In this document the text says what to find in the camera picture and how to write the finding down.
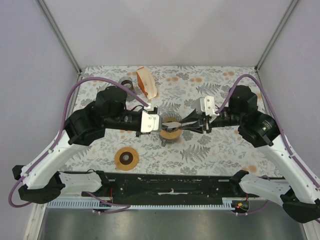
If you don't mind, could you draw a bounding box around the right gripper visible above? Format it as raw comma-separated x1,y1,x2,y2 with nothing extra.
179,106,244,134

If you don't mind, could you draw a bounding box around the white paper coffee filter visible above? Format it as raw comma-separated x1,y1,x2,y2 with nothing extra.
162,121,182,129

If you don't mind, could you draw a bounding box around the ribbed glass dripper cone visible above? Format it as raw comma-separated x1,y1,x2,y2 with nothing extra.
161,111,182,128

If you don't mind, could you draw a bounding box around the wooden dripper ring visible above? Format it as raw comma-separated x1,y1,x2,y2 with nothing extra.
114,146,140,172
157,128,182,140

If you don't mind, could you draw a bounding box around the glass coffee server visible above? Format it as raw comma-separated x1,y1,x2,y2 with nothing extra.
159,136,180,147

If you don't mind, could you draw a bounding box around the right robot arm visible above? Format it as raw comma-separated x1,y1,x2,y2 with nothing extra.
178,85,320,224

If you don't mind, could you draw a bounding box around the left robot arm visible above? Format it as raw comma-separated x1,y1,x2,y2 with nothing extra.
12,86,162,204

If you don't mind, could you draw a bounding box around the floral table mat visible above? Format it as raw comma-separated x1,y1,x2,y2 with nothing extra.
61,66,281,177

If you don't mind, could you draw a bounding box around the glass carafe brown band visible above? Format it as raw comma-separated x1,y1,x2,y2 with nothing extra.
118,76,136,102

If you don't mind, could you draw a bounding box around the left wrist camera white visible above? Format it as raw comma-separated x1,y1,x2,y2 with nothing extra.
140,103,162,134

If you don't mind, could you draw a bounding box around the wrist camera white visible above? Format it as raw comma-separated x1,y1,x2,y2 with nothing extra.
140,103,162,134
195,95,218,118

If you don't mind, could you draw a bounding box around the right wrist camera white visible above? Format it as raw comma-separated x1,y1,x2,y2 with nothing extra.
195,95,218,118

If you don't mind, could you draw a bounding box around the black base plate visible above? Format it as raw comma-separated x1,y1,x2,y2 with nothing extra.
93,170,247,205

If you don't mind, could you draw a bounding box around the white cable duct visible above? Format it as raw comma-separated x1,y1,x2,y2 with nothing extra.
46,198,236,211

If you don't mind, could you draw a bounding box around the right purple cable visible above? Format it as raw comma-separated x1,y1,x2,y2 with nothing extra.
214,73,320,217

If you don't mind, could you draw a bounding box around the aluminium frame rail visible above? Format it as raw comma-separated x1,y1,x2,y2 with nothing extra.
35,0,82,76

